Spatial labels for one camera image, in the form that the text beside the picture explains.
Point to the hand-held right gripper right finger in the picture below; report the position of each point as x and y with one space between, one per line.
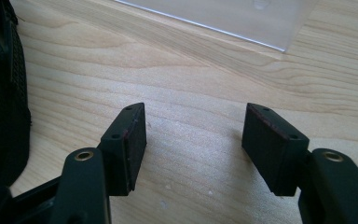
279 155

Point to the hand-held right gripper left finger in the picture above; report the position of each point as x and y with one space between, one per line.
118 155

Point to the clear acrylic stand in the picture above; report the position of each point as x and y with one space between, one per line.
230 18

